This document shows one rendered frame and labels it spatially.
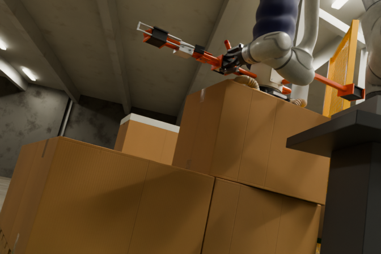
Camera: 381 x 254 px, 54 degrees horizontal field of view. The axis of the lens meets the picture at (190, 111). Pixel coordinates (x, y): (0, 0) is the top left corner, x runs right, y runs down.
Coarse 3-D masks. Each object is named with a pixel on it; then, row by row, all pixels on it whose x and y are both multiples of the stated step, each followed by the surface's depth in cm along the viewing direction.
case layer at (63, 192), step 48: (48, 144) 128; (48, 192) 112; (96, 192) 119; (144, 192) 128; (192, 192) 137; (240, 192) 148; (48, 240) 111; (96, 240) 118; (144, 240) 126; (192, 240) 135; (240, 240) 145; (288, 240) 158
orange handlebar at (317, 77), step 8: (168, 40) 159; (192, 56) 169; (200, 56) 170; (208, 56) 167; (240, 72) 175; (248, 72) 176; (320, 80) 165; (328, 80) 167; (288, 88) 187; (336, 88) 170; (344, 88) 171
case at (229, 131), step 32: (192, 96) 181; (224, 96) 151; (256, 96) 158; (192, 128) 170; (224, 128) 149; (256, 128) 155; (288, 128) 163; (192, 160) 160; (224, 160) 147; (256, 160) 153; (288, 160) 160; (320, 160) 168; (288, 192) 158; (320, 192) 166
